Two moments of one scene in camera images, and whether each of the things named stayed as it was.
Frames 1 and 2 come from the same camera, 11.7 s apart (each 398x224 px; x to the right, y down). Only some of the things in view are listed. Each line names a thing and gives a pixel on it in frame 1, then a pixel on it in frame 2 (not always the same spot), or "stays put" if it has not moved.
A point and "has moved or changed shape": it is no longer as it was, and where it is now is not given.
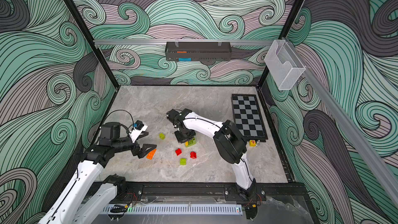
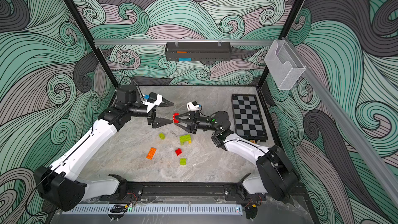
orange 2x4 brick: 150,155 stays put
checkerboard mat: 248,117 stays put
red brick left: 178,151 stays put
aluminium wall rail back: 108,42 stays put
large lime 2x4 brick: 190,142 has moved or changed shape
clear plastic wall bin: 284,65 stays put
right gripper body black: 186,135 -> 196,126
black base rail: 268,193 stays put
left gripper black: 141,152 -> 156,123
